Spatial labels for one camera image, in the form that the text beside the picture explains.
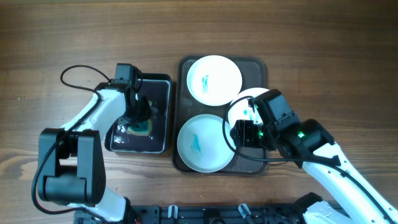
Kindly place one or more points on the green yellow sponge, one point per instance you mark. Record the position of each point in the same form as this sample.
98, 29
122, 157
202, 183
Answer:
141, 123

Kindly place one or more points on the white plate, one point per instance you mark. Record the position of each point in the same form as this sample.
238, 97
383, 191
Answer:
242, 111
214, 80

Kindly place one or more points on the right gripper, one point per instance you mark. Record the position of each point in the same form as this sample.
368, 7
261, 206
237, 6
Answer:
244, 134

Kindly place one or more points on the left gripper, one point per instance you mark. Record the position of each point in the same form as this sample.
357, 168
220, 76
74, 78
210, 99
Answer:
146, 111

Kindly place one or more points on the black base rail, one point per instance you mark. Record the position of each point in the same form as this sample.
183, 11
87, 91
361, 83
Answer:
265, 214

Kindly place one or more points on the pale blue plate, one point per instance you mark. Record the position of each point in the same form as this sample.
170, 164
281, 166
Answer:
201, 145

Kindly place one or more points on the white plate top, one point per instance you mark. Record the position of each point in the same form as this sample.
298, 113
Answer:
214, 80

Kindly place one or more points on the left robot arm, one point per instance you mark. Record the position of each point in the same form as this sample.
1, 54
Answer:
71, 176

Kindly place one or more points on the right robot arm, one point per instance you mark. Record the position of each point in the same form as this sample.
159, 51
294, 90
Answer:
312, 148

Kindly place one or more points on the black sponge tray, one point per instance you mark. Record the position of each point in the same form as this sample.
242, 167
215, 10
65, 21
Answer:
157, 88

